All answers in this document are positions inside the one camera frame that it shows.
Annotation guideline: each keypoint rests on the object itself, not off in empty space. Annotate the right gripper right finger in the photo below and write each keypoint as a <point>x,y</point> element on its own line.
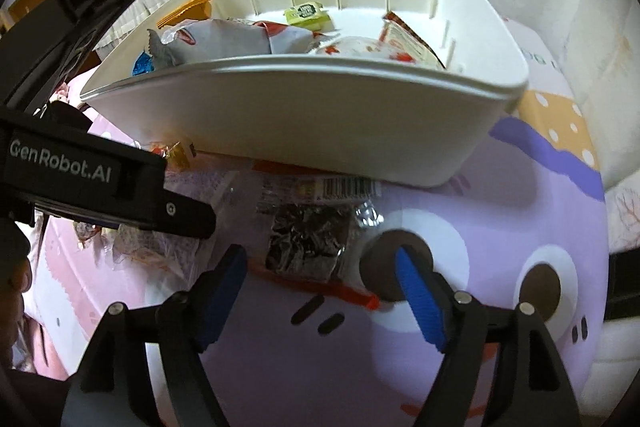
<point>530,386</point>

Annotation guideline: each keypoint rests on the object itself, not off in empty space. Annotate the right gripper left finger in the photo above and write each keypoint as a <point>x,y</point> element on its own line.
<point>112,385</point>

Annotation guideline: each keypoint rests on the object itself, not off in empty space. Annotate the white red chip packet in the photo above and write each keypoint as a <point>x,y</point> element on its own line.
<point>198,41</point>

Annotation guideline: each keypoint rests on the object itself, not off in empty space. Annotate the left hand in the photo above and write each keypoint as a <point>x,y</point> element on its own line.
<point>15,280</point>

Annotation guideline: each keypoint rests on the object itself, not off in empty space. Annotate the clear wrapped white pastry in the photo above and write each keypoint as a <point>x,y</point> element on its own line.
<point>181,238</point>

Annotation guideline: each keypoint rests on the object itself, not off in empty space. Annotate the orange red candy packet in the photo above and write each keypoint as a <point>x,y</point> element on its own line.
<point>179,156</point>

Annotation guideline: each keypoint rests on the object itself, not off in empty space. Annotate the blue white snack packet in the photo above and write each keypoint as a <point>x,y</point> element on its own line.
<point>143,64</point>

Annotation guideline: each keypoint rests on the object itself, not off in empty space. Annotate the dark brownie clear wrapper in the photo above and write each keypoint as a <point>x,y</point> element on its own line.
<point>313,220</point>

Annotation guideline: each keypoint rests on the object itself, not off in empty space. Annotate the white yellow protein bar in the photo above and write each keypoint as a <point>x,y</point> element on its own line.
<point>191,10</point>

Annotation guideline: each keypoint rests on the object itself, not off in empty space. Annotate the green yellow snack packet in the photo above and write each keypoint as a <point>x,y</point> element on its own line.
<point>308,15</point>

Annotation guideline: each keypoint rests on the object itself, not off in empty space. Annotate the white barcode snack packet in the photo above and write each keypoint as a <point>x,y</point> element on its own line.
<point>409,45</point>

